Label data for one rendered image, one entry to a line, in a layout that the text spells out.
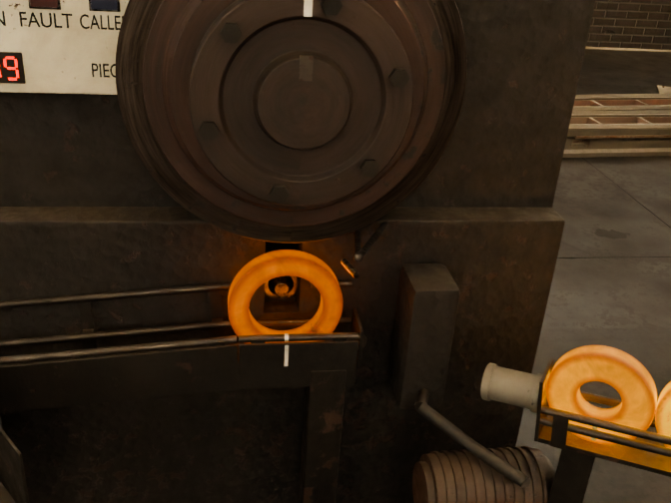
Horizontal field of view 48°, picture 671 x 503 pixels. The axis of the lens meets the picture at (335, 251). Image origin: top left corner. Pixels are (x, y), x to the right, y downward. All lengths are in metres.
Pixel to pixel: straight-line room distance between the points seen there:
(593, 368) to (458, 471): 0.28
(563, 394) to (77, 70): 0.86
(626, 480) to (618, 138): 2.86
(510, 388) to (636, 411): 0.18
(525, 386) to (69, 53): 0.83
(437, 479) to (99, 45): 0.83
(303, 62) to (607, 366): 0.61
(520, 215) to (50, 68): 0.78
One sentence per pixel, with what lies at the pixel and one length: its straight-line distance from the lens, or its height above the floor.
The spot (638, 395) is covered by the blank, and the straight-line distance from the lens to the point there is 1.17.
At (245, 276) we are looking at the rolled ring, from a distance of 1.16.
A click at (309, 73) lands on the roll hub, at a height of 1.15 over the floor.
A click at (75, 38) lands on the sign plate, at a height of 1.14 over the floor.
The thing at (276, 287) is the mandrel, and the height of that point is 0.74.
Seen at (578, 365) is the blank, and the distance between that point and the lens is 1.16.
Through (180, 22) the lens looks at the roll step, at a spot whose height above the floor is 1.20.
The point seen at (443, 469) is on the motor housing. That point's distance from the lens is 1.26.
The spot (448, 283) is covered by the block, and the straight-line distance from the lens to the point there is 1.21.
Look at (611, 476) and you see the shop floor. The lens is 2.19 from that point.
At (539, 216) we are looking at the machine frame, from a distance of 1.33.
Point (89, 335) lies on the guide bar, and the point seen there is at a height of 0.68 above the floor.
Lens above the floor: 1.37
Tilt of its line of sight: 27 degrees down
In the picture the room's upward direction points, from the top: 4 degrees clockwise
